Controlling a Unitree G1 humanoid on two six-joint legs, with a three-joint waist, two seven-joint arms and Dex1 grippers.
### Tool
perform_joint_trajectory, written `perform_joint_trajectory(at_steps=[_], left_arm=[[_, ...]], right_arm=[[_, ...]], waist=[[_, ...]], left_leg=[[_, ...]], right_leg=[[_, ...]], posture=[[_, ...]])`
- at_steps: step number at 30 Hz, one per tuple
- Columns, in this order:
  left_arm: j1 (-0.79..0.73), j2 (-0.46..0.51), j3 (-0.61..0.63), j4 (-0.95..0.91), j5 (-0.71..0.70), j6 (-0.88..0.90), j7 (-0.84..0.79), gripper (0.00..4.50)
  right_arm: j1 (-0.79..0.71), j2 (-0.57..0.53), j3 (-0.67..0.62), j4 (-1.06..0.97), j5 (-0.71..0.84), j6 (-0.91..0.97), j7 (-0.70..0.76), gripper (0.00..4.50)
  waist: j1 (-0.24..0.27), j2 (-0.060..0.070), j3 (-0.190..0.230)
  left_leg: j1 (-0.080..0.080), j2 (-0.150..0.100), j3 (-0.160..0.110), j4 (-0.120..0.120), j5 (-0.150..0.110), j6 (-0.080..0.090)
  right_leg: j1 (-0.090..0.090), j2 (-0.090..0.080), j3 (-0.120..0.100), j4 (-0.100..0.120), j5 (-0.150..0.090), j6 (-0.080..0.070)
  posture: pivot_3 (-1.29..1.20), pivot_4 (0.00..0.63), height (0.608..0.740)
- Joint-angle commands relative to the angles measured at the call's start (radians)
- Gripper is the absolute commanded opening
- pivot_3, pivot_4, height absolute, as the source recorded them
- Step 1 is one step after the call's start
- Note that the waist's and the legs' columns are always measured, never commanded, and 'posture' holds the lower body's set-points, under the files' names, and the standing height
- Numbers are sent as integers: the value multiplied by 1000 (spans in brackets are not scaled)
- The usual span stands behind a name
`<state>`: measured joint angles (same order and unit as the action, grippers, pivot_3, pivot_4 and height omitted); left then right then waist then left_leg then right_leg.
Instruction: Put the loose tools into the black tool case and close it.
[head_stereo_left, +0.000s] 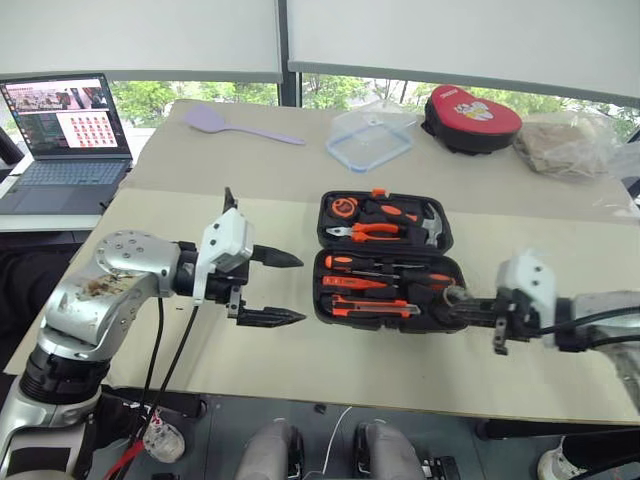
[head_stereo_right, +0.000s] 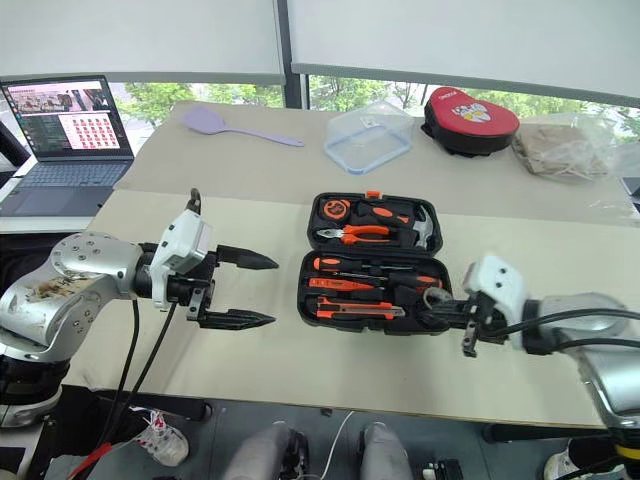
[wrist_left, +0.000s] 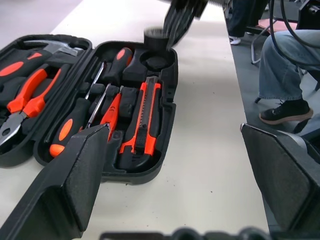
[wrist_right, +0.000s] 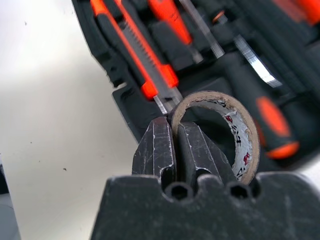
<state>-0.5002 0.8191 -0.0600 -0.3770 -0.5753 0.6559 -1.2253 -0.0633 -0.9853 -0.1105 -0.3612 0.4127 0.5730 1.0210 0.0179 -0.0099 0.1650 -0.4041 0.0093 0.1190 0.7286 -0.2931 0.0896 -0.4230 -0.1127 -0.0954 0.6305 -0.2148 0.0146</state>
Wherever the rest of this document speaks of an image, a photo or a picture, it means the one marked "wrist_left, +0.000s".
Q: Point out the person leg in dark jeans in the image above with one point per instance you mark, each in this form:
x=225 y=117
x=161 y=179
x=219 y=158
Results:
x=241 y=17

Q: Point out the orange tester pen screwdriver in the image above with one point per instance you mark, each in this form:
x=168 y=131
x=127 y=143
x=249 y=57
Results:
x=111 y=110

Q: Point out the orange black utility knife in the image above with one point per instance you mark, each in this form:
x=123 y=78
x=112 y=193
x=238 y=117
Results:
x=146 y=112

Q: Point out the person leg in light jeans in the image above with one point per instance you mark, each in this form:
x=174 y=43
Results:
x=280 y=70

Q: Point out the white sneaker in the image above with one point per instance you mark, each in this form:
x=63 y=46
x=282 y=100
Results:
x=235 y=40

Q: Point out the black orange flat screwdriver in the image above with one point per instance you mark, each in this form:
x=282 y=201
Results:
x=71 y=125

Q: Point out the black orange Phillips screwdriver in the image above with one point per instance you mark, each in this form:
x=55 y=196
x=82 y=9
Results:
x=119 y=65

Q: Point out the metal chair frame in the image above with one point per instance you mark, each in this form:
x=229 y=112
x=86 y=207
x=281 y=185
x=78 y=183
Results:
x=257 y=45

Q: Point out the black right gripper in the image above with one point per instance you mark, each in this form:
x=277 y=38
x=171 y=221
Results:
x=188 y=7

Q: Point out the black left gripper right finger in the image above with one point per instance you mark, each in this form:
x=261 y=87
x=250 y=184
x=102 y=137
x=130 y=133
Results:
x=280 y=170

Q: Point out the black sneaker with brown sole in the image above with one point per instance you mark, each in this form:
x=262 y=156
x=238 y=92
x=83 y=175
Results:
x=287 y=112

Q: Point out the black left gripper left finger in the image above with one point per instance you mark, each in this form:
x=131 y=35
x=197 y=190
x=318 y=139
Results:
x=75 y=170

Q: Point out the black plastic tool case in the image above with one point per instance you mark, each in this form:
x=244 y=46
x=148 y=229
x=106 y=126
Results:
x=165 y=120

